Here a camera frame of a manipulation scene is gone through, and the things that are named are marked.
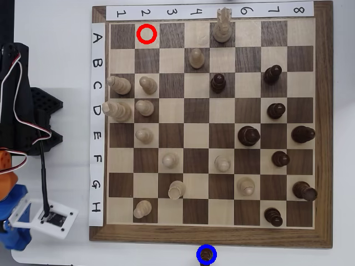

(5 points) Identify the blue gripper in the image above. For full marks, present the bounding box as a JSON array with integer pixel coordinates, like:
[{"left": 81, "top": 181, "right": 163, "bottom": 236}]
[{"left": 0, "top": 184, "right": 32, "bottom": 252}]

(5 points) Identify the dark wooden pawn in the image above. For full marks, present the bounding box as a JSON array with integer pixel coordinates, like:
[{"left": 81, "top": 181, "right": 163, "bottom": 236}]
[
  {"left": 210, "top": 73, "right": 227, "bottom": 94},
  {"left": 267, "top": 103, "right": 286, "bottom": 120},
  {"left": 271, "top": 151, "right": 291, "bottom": 167},
  {"left": 200, "top": 248, "right": 213, "bottom": 266}
]

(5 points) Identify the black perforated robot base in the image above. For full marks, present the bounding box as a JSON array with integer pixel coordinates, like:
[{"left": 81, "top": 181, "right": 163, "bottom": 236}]
[{"left": 30, "top": 87, "right": 64, "bottom": 155}]

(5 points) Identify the large dark wooden piece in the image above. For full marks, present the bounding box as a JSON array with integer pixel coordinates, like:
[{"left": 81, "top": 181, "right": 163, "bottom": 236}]
[
  {"left": 291, "top": 125, "right": 316, "bottom": 144},
  {"left": 237, "top": 126, "right": 261, "bottom": 147}
]

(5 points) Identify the tall light wooden crowned piece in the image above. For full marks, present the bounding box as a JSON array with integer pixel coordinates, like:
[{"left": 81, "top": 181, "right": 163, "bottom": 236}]
[{"left": 212, "top": 7, "right": 233, "bottom": 44}]

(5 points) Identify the light wooden knight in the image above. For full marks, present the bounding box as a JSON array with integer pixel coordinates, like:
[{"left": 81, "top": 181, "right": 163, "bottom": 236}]
[{"left": 133, "top": 199, "right": 153, "bottom": 219}]

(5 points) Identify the white letter label strip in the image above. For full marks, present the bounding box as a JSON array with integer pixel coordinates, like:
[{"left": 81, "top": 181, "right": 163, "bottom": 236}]
[{"left": 88, "top": 22, "right": 106, "bottom": 227}]

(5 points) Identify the light wooden king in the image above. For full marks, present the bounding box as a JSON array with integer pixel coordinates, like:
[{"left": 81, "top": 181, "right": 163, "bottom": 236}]
[{"left": 102, "top": 101, "right": 133, "bottom": 123}]

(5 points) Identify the light wooden pawn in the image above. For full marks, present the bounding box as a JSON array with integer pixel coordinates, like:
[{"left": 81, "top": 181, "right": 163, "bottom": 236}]
[
  {"left": 139, "top": 76, "right": 158, "bottom": 95},
  {"left": 135, "top": 100, "right": 155, "bottom": 117},
  {"left": 214, "top": 155, "right": 232, "bottom": 172},
  {"left": 135, "top": 127, "right": 154, "bottom": 145},
  {"left": 189, "top": 48, "right": 205, "bottom": 69},
  {"left": 161, "top": 152, "right": 179, "bottom": 169}
]

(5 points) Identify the light wooden rook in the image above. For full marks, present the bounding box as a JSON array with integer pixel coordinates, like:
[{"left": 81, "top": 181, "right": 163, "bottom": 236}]
[{"left": 168, "top": 180, "right": 186, "bottom": 200}]

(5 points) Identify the wooden chessboard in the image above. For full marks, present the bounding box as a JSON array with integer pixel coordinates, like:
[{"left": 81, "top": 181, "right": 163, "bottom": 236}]
[{"left": 89, "top": 1, "right": 333, "bottom": 249}]

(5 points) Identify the light wooden bishop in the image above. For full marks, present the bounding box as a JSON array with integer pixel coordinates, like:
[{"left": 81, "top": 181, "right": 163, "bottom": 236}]
[
  {"left": 237, "top": 177, "right": 255, "bottom": 197},
  {"left": 106, "top": 75, "right": 132, "bottom": 95}
]

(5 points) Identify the dark wooden knight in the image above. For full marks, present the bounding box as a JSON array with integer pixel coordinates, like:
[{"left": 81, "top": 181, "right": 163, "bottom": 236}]
[{"left": 264, "top": 207, "right": 283, "bottom": 227}]

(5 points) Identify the dark wooden rook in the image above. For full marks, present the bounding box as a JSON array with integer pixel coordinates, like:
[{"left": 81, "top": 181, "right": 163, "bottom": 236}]
[{"left": 292, "top": 181, "right": 318, "bottom": 202}]

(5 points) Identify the white number label strip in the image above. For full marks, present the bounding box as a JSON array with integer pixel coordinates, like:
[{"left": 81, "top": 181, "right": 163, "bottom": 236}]
[{"left": 105, "top": 1, "right": 315, "bottom": 21}]

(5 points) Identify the dark wooden bishop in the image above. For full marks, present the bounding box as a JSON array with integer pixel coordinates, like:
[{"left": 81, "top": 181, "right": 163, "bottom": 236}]
[{"left": 263, "top": 64, "right": 283, "bottom": 85}]

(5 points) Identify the black camera circuit board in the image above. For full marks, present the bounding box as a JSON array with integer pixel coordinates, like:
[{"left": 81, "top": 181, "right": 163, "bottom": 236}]
[{"left": 44, "top": 212, "right": 67, "bottom": 226}]

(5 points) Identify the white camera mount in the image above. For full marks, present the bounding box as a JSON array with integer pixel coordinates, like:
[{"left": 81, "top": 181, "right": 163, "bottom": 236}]
[{"left": 8, "top": 198, "right": 80, "bottom": 241}]

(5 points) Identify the black camera cable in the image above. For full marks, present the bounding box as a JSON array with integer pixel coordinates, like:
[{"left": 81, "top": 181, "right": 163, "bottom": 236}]
[{"left": 37, "top": 130, "right": 53, "bottom": 222}]

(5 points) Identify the white red servo wire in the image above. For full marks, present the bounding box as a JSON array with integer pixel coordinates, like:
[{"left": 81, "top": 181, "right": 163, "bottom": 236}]
[
  {"left": 0, "top": 52, "right": 53, "bottom": 146},
  {"left": 0, "top": 149, "right": 28, "bottom": 175}
]

